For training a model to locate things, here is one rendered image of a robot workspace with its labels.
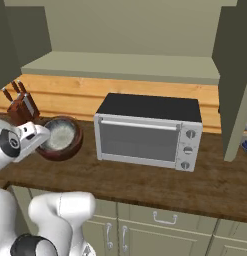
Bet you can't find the green wall cabinet door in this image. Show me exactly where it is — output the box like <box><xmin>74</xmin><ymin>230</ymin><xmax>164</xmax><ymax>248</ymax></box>
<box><xmin>0</xmin><ymin>0</ymin><xmax>53</xmax><ymax>93</ymax></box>
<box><xmin>211</xmin><ymin>0</ymin><xmax>247</xmax><ymax>163</ymax></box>

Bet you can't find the toaster oven glass door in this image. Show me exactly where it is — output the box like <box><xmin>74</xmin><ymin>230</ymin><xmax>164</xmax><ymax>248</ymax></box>
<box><xmin>96</xmin><ymin>114</ymin><xmax>182</xmax><ymax>168</ymax></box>

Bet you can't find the open green wall cabinet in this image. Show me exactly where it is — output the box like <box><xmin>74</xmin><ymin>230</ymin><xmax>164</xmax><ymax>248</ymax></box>
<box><xmin>3</xmin><ymin>0</ymin><xmax>239</xmax><ymax>86</ymax></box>

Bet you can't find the brown bowl with white inside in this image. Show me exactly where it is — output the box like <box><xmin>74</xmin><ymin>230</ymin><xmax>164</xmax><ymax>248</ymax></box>
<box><xmin>35</xmin><ymin>115</ymin><xmax>84</xmax><ymax>162</ymax></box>

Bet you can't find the silver cabinet door handle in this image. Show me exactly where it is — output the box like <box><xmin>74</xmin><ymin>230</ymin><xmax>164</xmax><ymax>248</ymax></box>
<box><xmin>105</xmin><ymin>222</ymin><xmax>115</xmax><ymax>251</ymax></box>
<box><xmin>120</xmin><ymin>225</ymin><xmax>130</xmax><ymax>254</ymax></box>

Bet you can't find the green drawer front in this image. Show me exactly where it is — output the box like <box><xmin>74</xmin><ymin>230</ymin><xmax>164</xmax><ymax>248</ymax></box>
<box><xmin>94</xmin><ymin>198</ymin><xmax>120</xmax><ymax>222</ymax></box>
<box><xmin>128</xmin><ymin>203</ymin><xmax>220</xmax><ymax>235</ymax></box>
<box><xmin>214</xmin><ymin>218</ymin><xmax>247</xmax><ymax>242</ymax></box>

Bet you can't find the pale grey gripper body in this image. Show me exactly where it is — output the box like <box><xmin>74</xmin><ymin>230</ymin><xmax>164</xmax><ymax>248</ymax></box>
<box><xmin>13</xmin><ymin>123</ymin><xmax>51</xmax><ymax>164</ymax></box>

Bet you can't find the brown wooden knife block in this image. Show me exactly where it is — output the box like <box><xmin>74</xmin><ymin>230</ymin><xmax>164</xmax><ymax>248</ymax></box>
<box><xmin>7</xmin><ymin>92</ymin><xmax>41</xmax><ymax>127</ymax></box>

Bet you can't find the green base cabinet panel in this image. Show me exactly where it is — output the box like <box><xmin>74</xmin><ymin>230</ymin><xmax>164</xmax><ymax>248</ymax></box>
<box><xmin>9</xmin><ymin>184</ymin><xmax>43</xmax><ymax>236</ymax></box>

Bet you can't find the silver drawer handle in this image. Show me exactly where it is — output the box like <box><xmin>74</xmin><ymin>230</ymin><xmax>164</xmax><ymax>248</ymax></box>
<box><xmin>152</xmin><ymin>210</ymin><xmax>179</xmax><ymax>226</ymax></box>

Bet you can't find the silver toaster oven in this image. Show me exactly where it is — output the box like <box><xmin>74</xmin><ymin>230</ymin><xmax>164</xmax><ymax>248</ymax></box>
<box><xmin>93</xmin><ymin>92</ymin><xmax>204</xmax><ymax>173</ymax></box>

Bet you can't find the silver toaster oven door handle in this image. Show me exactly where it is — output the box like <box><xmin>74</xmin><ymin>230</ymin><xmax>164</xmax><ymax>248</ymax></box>
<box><xmin>99</xmin><ymin>118</ymin><xmax>181</xmax><ymax>132</ymax></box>

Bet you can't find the green base cabinet door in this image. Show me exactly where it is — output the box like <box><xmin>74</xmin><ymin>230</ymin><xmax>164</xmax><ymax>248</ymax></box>
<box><xmin>206</xmin><ymin>235</ymin><xmax>247</xmax><ymax>256</ymax></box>
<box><xmin>117</xmin><ymin>219</ymin><xmax>217</xmax><ymax>256</ymax></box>
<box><xmin>80</xmin><ymin>215</ymin><xmax>120</xmax><ymax>256</ymax></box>

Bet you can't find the brown handled knife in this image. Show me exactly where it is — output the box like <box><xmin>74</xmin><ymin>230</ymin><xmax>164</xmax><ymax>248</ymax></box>
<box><xmin>17</xmin><ymin>79</ymin><xmax>28</xmax><ymax>95</ymax></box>
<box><xmin>2</xmin><ymin>87</ymin><xmax>13</xmax><ymax>103</ymax></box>
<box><xmin>11</xmin><ymin>80</ymin><xmax>21</xmax><ymax>95</ymax></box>

